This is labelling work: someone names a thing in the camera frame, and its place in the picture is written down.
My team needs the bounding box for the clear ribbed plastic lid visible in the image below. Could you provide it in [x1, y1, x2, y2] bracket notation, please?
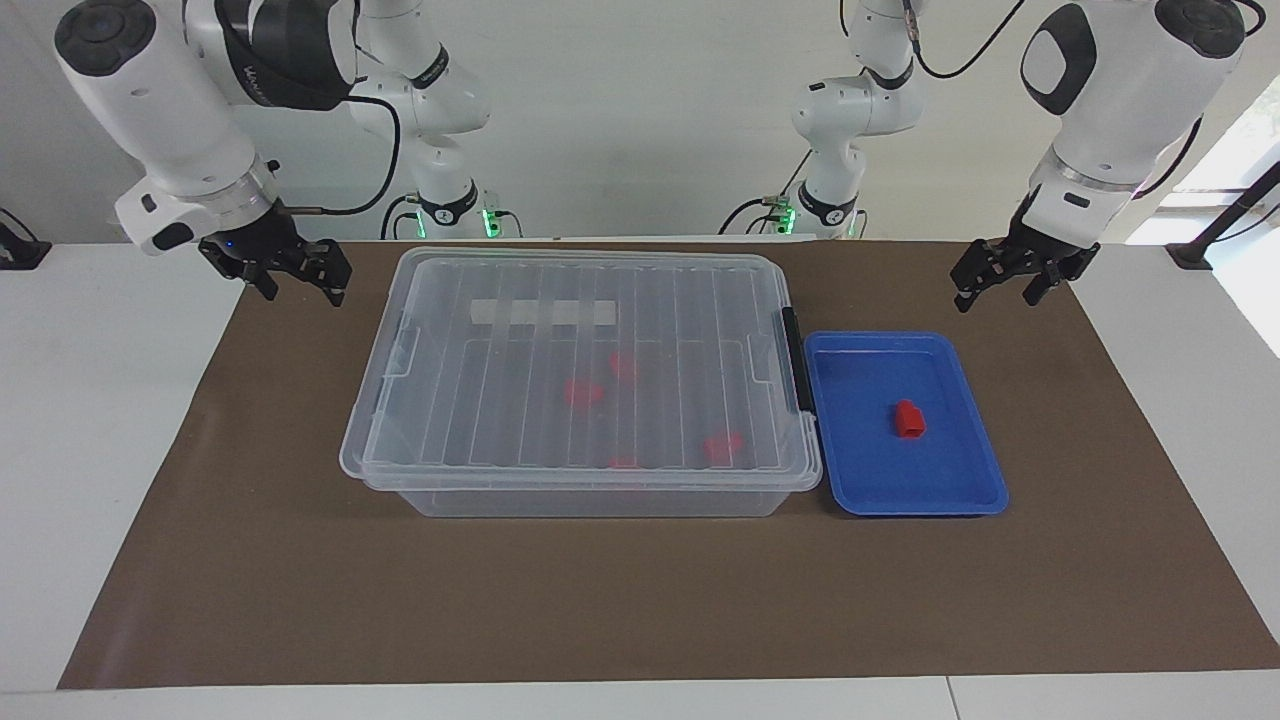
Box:
[340, 248, 823, 491]

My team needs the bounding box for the blue plastic tray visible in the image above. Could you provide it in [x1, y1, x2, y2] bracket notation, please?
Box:
[803, 330, 1009, 518]

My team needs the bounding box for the clear plastic storage box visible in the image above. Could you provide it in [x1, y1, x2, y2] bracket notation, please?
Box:
[345, 250, 823, 519]

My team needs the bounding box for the black pole stand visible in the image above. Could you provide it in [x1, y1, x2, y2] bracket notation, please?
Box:
[1165, 160, 1280, 271]

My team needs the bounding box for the white tape label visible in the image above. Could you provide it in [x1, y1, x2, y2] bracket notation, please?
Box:
[470, 300, 618, 327]

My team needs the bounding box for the brown table mat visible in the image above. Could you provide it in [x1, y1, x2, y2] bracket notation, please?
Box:
[57, 240, 1280, 691]

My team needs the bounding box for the black base cable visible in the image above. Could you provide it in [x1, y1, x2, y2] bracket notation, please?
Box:
[718, 197, 776, 236]
[380, 193, 421, 241]

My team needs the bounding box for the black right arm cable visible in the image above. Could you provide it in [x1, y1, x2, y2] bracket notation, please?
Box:
[275, 80, 403, 216]

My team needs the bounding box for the black box latch handle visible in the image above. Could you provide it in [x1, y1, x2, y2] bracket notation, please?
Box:
[780, 307, 813, 416]

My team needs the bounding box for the black clamp bracket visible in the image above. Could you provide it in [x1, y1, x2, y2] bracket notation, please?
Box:
[0, 207, 51, 271]

